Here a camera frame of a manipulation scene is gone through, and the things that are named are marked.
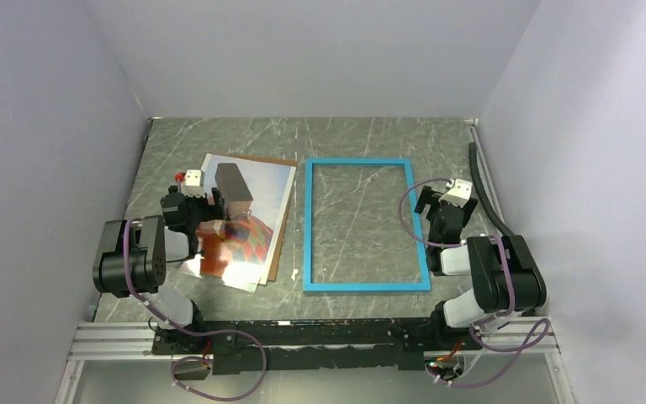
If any blue wooden picture frame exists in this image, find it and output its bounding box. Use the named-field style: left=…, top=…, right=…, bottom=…
left=303, top=157, right=432, bottom=294

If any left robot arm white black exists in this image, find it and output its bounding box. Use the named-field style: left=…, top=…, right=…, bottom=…
left=93, top=186, right=224, bottom=354

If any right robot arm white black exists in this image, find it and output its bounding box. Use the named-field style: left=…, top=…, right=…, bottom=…
left=414, top=181, right=548, bottom=349

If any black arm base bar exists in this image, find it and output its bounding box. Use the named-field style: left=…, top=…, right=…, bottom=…
left=151, top=315, right=481, bottom=375

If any hot air balloon photo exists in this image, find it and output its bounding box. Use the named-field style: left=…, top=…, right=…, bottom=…
left=177, top=153, right=275, bottom=293

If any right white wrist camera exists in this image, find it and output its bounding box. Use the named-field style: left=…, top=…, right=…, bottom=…
left=439, top=178, right=473, bottom=208

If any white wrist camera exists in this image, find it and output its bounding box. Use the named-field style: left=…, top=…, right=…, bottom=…
left=175, top=169, right=206, bottom=198
left=439, top=178, right=473, bottom=208

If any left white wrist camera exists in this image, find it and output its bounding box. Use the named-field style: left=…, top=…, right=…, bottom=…
left=175, top=169, right=206, bottom=198

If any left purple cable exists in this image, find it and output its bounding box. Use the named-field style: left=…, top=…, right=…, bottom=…
left=124, top=218, right=268, bottom=402

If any black corrugated hose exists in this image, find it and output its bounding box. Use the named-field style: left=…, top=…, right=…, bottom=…
left=468, top=141, right=516, bottom=237

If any brown frame backing board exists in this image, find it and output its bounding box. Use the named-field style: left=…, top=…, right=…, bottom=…
left=230, top=155, right=298, bottom=284

